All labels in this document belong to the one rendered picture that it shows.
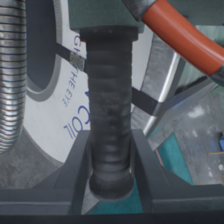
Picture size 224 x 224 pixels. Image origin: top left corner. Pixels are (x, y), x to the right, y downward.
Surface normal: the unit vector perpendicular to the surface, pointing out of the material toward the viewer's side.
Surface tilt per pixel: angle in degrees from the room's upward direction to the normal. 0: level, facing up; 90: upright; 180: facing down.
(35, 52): 5
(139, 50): 90
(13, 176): 0
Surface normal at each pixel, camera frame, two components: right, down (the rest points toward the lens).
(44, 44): 0.71, 0.04
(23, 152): 0.64, -0.23
